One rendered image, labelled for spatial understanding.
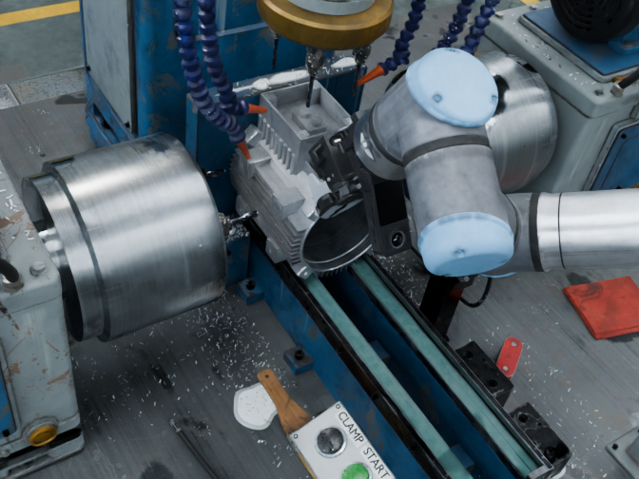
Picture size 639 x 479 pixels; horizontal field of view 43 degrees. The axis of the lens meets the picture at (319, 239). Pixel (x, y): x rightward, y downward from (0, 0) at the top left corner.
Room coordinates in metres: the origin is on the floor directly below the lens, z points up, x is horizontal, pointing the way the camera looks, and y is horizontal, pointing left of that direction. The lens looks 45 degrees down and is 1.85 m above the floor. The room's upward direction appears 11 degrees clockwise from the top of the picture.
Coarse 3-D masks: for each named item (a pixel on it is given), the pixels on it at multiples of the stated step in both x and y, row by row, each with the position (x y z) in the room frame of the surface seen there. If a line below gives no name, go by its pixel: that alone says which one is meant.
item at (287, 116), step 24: (264, 96) 0.99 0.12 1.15; (288, 96) 1.02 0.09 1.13; (312, 96) 1.03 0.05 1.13; (264, 120) 0.97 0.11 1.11; (288, 120) 0.98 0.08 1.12; (312, 120) 0.96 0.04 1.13; (336, 120) 1.00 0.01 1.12; (288, 144) 0.92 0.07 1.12; (312, 144) 0.91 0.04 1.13; (288, 168) 0.91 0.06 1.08
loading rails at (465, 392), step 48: (240, 288) 0.89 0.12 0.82; (288, 288) 0.84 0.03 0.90; (336, 288) 0.91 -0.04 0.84; (384, 288) 0.86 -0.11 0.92; (336, 336) 0.74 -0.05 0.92; (384, 336) 0.81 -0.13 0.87; (432, 336) 0.78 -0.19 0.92; (336, 384) 0.72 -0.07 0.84; (384, 384) 0.68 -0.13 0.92; (432, 384) 0.72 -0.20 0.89; (480, 384) 0.70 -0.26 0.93; (384, 432) 0.63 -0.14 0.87; (432, 432) 0.62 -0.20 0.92; (480, 432) 0.64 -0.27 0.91
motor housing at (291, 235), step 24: (264, 144) 0.96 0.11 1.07; (240, 168) 0.94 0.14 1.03; (264, 168) 0.92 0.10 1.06; (312, 168) 0.89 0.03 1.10; (240, 192) 0.94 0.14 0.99; (264, 192) 0.89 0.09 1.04; (264, 216) 0.87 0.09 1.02; (288, 216) 0.84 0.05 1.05; (336, 216) 0.96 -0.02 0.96; (360, 216) 0.95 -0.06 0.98; (288, 240) 0.82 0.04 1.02; (312, 240) 0.91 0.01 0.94; (336, 240) 0.92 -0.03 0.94; (360, 240) 0.91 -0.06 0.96; (312, 264) 0.85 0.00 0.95; (336, 264) 0.87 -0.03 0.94
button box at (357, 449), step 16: (320, 416) 0.51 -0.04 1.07; (336, 416) 0.51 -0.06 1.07; (304, 432) 0.49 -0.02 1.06; (352, 432) 0.49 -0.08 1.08; (304, 448) 0.48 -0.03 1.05; (352, 448) 0.48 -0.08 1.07; (368, 448) 0.48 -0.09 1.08; (320, 464) 0.46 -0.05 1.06; (336, 464) 0.46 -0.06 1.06; (368, 464) 0.46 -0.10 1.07; (384, 464) 0.46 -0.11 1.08
